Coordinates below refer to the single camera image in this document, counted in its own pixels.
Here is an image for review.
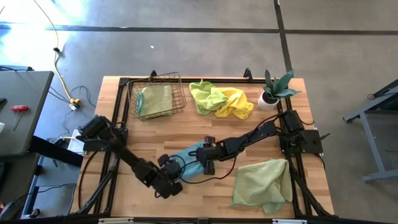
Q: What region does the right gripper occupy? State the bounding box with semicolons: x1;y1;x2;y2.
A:
196;136;225;175

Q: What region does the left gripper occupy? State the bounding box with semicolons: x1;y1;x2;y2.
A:
157;154;183;183

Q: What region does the large blue microfiber towel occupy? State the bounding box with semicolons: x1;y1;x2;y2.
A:
169;140;206;183

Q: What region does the pale green cloth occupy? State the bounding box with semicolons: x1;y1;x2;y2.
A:
138;85;174;118

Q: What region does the lime green microfiber towel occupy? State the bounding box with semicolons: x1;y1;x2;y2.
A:
188;79;229;115

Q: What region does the yellow microfiber towel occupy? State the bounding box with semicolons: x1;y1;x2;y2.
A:
214;86;255;121

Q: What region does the pale green microfiber towel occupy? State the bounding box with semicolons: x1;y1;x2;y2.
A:
229;158;294;215

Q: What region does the snake plant in white pot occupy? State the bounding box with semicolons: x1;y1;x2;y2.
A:
257;68;301;111

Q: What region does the white box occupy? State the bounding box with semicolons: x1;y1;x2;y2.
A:
62;129;86;155

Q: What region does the black support beam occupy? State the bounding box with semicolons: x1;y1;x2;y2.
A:
29;135;83;167

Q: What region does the grey side table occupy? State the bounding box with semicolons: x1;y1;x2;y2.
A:
0;70;54;156

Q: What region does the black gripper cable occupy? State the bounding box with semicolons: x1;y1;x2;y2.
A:
179;155;237;185

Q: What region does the wire mesh basket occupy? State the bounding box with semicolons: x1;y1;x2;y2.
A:
127;72;187;121

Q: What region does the black aluminium table frame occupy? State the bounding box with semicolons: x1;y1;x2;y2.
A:
74;68;335;218

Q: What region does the thick black power cable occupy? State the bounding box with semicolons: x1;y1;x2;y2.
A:
77;151;98;210

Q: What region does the thin black floor cable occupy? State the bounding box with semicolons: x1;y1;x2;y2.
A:
48;85;96;134

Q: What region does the yellow extension cable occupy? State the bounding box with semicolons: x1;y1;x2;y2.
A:
32;0;81;110

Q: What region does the red-handled tool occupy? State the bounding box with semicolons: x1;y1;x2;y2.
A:
9;105;30;131

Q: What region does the grey metal bench frame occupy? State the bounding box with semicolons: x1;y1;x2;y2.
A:
343;79;398;183

